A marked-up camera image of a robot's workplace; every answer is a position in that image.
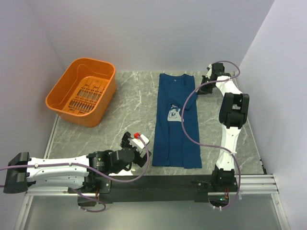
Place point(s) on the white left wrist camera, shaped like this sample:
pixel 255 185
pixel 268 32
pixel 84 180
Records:
pixel 139 141

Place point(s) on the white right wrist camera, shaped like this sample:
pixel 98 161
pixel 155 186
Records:
pixel 209 68

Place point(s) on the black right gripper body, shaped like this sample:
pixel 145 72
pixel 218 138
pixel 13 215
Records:
pixel 206 88

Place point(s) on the orange plastic laundry basket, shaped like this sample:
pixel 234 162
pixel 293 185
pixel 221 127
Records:
pixel 84 91

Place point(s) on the blue Mickey Mouse t-shirt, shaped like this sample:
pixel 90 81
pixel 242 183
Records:
pixel 176 134

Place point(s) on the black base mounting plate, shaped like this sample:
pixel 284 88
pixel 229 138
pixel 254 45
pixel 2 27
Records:
pixel 161 188

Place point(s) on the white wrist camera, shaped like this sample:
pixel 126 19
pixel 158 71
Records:
pixel 139 141
pixel 209 68

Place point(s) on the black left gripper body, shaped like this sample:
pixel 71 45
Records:
pixel 138 159

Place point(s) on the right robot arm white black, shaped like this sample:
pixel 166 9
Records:
pixel 232 116

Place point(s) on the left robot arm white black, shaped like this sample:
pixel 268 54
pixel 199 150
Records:
pixel 24 172

